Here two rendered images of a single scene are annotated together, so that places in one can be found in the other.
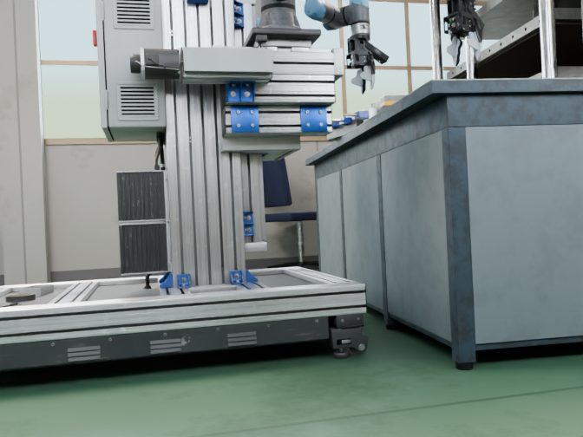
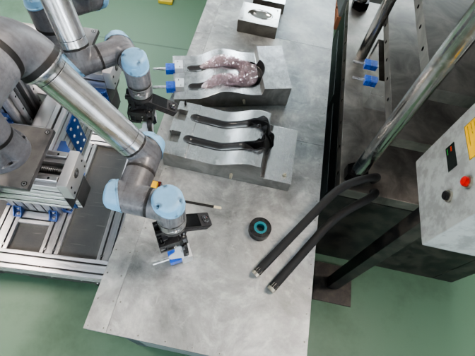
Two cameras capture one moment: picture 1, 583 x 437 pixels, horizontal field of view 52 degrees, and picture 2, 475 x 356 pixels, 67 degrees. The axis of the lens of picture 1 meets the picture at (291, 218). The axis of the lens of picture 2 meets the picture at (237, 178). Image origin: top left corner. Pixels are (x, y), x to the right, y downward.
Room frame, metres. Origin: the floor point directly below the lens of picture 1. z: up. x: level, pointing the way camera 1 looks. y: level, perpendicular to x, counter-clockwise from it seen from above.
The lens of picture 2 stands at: (1.60, -0.78, 2.03)
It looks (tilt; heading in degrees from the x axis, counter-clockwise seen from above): 60 degrees down; 9
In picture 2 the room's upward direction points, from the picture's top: 11 degrees clockwise
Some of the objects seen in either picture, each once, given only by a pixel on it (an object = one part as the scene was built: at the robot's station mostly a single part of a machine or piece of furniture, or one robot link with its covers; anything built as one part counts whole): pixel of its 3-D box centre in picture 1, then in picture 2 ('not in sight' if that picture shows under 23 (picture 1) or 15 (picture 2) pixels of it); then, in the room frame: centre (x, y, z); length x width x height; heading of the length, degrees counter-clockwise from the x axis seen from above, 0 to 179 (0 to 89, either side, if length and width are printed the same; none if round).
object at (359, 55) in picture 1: (359, 52); (141, 104); (2.28, -0.29, 1.07); 0.09 x 0.08 x 0.12; 109
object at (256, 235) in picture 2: not in sight; (259, 229); (2.11, -0.81, 0.82); 0.08 x 0.08 x 0.04
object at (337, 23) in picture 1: (335, 17); (116, 51); (2.34, -0.21, 1.22); 0.11 x 0.11 x 0.08; 52
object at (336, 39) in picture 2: not in sight; (386, 141); (3.12, -1.37, 0.36); 1.30 x 0.85 x 0.72; 9
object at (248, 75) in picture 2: not in sight; (230, 70); (2.74, -0.46, 0.90); 0.26 x 0.18 x 0.08; 116
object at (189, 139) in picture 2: not in sight; (230, 131); (2.41, -0.58, 0.92); 0.35 x 0.16 x 0.09; 99
